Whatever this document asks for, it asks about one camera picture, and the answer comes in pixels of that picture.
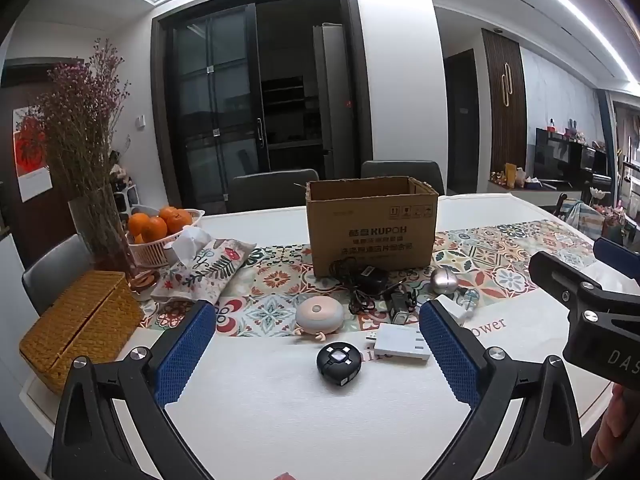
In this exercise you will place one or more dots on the white shoe rack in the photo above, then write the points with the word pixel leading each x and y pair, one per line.
pixel 124 200

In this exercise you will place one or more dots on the small clear bottle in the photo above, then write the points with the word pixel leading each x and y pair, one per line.
pixel 471 297

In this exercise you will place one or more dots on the small brown dish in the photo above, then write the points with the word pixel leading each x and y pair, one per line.
pixel 144 280

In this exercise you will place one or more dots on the black cylindrical tool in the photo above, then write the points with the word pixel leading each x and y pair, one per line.
pixel 400 306

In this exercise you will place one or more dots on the white charging hub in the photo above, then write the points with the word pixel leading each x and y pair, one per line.
pixel 400 344

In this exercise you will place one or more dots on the floral fabric tissue cover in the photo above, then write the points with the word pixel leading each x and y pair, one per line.
pixel 210 266

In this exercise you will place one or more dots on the white plastic fruit basket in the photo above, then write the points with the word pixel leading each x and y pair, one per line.
pixel 150 254

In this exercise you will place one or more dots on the orange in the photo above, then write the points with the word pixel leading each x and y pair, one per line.
pixel 182 220
pixel 167 212
pixel 155 230
pixel 137 224

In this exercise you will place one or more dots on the woven wicker tissue box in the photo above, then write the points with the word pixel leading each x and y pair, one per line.
pixel 80 320

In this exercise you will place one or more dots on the wooden slat wall panel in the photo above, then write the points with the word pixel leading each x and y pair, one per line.
pixel 505 110

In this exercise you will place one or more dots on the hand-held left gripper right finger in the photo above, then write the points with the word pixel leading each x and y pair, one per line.
pixel 450 357

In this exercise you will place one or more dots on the brown wooden door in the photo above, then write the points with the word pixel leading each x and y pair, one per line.
pixel 10 210

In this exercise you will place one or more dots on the patterned table runner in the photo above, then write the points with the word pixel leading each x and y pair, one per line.
pixel 280 280

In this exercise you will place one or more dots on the white plug charger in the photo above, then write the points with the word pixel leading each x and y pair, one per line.
pixel 452 307

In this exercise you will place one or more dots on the dark glass sliding door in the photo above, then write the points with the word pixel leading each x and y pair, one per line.
pixel 210 110

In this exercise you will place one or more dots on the grey dining chair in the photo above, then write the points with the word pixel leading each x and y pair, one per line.
pixel 270 190
pixel 50 270
pixel 390 170

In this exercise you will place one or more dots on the silver refrigerator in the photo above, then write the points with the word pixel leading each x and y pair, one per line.
pixel 330 110

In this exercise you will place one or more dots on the black television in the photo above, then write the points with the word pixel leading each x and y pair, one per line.
pixel 557 155

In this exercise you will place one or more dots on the clear glass vase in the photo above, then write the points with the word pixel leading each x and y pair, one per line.
pixel 100 230

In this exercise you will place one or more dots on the pink round night light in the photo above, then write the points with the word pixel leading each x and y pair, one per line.
pixel 320 314

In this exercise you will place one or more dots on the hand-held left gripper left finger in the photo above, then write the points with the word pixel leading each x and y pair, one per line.
pixel 185 355

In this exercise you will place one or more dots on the brown cardboard box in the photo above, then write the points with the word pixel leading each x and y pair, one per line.
pixel 370 230

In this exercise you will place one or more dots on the white tissue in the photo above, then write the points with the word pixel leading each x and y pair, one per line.
pixel 190 242

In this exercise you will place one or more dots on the low television cabinet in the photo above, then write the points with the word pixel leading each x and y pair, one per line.
pixel 530 191

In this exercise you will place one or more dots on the dark interior door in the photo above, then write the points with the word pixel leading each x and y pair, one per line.
pixel 462 125

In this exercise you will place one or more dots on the person's right hand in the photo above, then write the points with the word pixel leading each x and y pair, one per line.
pixel 617 425

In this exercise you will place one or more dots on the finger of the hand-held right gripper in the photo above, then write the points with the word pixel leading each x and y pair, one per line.
pixel 555 272
pixel 620 257

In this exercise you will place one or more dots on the red wall poster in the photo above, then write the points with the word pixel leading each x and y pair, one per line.
pixel 32 145

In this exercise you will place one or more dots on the silver egg-shaped gadget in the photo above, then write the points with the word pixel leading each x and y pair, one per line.
pixel 444 281

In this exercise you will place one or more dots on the dried purple flower bouquet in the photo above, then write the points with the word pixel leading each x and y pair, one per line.
pixel 80 125

